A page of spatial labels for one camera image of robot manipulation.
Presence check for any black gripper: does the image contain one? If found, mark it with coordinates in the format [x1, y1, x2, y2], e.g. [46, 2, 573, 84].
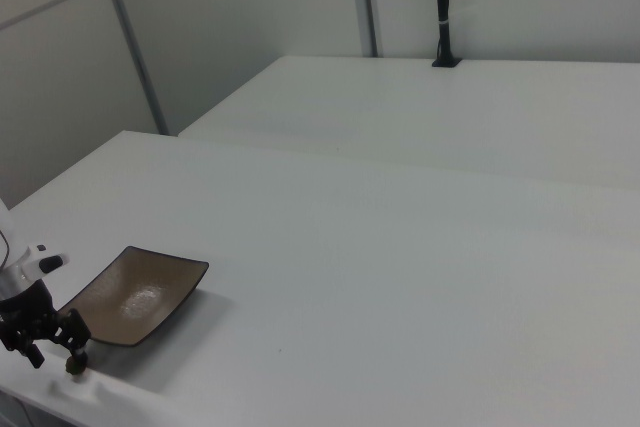
[0, 280, 94, 370]

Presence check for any small red strawberry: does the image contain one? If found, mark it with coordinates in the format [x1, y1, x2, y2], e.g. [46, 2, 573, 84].
[64, 351, 90, 378]

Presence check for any square brown ceramic plate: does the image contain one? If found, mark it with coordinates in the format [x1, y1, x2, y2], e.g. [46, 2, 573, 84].
[56, 245, 211, 349]

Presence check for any grey metal partition post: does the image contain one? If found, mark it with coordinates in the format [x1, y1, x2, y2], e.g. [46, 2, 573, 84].
[93, 0, 170, 137]
[348, 0, 380, 59]

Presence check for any black camera stand pole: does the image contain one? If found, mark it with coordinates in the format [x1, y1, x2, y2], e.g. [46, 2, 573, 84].
[431, 0, 464, 70]

